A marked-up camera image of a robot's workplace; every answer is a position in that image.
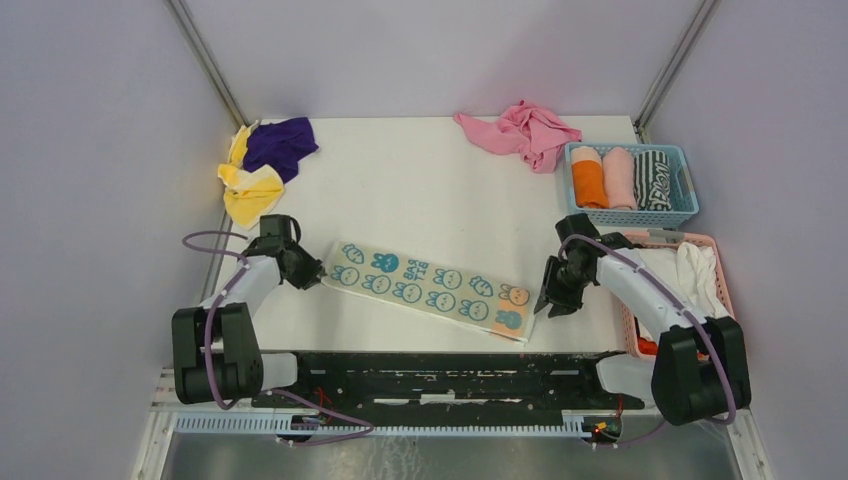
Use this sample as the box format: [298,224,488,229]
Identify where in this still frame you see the light pink rolled towel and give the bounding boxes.
[601,146,637,210]

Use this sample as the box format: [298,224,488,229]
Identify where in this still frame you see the pink plastic basket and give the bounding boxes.
[624,229,736,318]

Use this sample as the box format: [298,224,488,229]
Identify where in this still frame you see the yellow towel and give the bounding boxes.
[217,122,285,230]

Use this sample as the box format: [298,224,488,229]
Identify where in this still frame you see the aluminium frame rails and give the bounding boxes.
[130,370,774,479]

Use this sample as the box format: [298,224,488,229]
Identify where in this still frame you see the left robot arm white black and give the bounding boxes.
[171,214,326,410]

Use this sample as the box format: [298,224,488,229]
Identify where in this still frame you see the pink crumpled towel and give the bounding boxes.
[453,100,583,174]

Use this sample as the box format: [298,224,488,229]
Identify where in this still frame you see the blue slotted cable duct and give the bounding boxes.
[173,412,588,439]

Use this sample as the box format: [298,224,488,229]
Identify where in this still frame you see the blue plastic basket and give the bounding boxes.
[558,142,700,229]

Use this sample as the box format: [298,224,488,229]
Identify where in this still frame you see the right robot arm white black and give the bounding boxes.
[534,214,751,426]

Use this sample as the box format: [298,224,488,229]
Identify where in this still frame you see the orange cloth in basket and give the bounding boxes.
[637,337,658,356]

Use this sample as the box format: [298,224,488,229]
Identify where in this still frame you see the orange rolled towel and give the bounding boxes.
[570,146,609,209]

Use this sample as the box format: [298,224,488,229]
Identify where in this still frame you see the white cloth in basket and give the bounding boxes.
[637,242,730,318]

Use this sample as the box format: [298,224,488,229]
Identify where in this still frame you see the teal patterned towel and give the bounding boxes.
[322,241,534,344]

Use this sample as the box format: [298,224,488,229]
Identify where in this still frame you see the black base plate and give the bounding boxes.
[288,351,646,427]

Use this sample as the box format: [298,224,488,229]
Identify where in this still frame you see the green white striped towel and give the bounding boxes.
[634,150,672,211]

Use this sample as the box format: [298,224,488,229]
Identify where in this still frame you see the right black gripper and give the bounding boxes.
[533,255,591,318]

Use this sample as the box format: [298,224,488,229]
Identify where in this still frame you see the purple towel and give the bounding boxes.
[242,117,319,184]

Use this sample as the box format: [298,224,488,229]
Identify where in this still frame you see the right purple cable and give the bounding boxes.
[558,233,739,450]

